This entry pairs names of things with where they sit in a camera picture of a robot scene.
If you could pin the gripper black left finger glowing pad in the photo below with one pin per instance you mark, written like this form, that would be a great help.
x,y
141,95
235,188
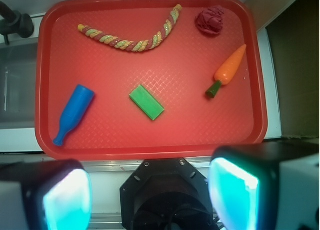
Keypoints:
x,y
49,195

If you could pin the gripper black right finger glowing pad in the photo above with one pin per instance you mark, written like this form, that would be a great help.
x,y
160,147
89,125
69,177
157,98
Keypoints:
x,y
273,185

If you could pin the blue toy bottle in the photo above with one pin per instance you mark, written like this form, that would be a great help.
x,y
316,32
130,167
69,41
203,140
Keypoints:
x,y
73,112

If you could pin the orange toy carrot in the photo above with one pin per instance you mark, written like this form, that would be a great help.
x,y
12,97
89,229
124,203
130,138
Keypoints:
x,y
226,72

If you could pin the green rectangular block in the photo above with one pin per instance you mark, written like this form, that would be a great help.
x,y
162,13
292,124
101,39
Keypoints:
x,y
146,102

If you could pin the grey sink basin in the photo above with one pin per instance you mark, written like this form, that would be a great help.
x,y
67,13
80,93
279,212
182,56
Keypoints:
x,y
18,66

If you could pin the red plastic tray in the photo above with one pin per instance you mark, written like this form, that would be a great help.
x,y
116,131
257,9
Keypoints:
x,y
177,73

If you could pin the brown cardboard panel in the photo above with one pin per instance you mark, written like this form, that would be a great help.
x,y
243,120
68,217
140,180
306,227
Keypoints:
x,y
294,42

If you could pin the crumpled red cloth ball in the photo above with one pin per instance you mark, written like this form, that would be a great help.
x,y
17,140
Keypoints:
x,y
211,20

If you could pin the grey sink faucet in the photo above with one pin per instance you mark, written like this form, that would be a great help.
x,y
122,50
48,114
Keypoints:
x,y
14,22

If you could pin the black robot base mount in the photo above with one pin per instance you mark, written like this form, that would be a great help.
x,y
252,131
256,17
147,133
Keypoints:
x,y
167,194

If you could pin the multicolour twisted rope toy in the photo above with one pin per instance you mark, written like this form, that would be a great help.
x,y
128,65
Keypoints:
x,y
130,45

